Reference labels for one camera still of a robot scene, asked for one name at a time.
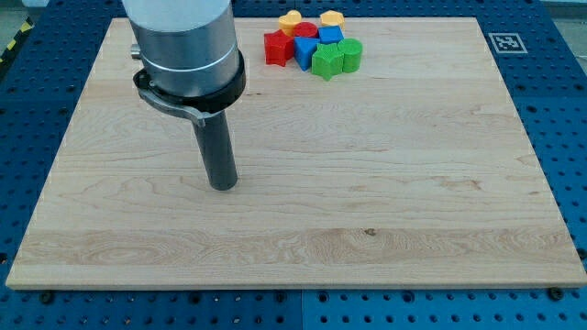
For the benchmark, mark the wooden board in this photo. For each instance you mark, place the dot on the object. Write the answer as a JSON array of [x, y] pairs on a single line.
[[414, 172]]

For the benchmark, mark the red circle block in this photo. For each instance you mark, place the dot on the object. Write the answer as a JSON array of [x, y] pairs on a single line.
[[306, 30]]

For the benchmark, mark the blue square block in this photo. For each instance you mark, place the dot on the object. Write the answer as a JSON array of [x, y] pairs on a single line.
[[330, 35]]

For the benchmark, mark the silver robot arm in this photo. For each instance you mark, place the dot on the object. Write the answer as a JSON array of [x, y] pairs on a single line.
[[192, 69]]

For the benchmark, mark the yellow black hazard tape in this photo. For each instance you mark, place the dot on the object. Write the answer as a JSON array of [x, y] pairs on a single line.
[[14, 46]]

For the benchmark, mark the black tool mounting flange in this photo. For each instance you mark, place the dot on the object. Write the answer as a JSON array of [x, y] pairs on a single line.
[[196, 109]]

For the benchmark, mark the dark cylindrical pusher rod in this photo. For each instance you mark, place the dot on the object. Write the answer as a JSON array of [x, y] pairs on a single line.
[[215, 146]]

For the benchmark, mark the red star block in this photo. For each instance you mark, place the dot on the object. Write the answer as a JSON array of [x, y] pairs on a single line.
[[278, 48]]

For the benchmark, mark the green star block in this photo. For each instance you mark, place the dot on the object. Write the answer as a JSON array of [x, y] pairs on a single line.
[[327, 61]]

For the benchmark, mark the green circle block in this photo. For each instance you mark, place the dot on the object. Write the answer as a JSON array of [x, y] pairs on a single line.
[[351, 48]]

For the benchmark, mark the yellow heart block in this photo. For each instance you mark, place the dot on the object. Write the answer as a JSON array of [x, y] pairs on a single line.
[[289, 21]]

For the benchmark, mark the white fiducial marker tag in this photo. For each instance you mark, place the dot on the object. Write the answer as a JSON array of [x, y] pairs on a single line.
[[507, 43]]

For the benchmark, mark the yellow hexagon block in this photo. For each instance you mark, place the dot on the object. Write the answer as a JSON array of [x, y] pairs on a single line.
[[332, 18]]

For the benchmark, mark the blue triangle block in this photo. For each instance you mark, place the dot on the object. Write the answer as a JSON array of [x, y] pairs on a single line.
[[304, 49]]

